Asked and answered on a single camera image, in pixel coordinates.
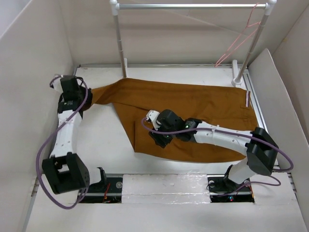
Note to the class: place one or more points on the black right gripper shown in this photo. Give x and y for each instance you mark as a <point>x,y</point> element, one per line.
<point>159,137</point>

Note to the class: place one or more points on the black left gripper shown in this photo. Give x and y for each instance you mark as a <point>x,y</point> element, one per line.
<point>84,89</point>

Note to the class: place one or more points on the brown trousers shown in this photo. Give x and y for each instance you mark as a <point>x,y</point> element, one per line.
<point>223,106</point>

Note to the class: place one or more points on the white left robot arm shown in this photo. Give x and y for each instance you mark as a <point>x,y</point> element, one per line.
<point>64,169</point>

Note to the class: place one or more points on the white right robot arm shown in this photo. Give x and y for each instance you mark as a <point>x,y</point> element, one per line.
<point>258,148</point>

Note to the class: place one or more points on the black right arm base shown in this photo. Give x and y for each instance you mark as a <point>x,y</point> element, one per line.
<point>224,191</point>

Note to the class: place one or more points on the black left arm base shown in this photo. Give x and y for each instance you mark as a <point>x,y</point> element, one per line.
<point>107,190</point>

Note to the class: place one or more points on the white foam board strip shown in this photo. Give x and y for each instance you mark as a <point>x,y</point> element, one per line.
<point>165,189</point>

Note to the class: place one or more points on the silver white clothes rack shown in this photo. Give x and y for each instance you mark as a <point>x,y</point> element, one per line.
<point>174,33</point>

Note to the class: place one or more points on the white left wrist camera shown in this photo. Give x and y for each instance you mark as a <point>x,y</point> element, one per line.
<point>55,83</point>

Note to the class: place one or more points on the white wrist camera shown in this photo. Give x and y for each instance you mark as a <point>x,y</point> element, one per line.
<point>55,83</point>
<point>152,116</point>

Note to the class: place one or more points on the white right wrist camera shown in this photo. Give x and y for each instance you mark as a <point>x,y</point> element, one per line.
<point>152,116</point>

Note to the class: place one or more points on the pink wire hanger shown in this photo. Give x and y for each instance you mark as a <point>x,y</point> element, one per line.
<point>233,47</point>

